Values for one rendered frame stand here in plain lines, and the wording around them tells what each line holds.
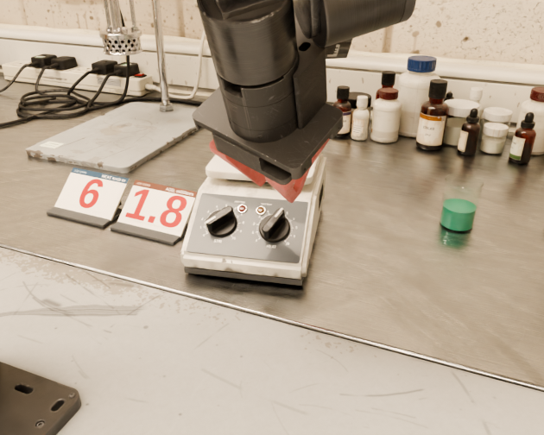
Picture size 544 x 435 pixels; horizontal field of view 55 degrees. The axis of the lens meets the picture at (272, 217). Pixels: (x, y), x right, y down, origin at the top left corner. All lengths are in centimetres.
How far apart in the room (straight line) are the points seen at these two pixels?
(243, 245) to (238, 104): 20
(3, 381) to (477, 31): 90
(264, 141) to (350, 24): 10
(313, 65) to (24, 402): 32
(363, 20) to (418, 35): 71
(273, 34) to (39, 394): 31
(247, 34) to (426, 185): 50
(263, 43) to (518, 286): 38
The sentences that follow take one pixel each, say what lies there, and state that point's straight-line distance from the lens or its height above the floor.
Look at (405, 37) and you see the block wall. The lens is 105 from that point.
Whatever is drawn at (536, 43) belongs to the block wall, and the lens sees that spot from 105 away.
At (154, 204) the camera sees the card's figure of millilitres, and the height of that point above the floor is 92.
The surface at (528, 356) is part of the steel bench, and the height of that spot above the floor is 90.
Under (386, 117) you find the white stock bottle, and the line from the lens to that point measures 89.
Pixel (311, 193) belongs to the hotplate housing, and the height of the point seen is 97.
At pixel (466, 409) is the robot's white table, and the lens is 44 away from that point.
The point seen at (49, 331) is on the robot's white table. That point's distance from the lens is 51.
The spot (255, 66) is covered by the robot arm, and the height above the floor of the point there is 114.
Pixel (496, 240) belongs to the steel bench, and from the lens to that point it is 66.
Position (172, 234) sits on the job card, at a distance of 62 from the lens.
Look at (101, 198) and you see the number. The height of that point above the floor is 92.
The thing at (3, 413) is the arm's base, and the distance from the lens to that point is 44.
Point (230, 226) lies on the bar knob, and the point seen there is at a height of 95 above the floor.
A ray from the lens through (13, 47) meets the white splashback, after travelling 149.
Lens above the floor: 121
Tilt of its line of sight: 29 degrees down
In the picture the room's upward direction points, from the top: straight up
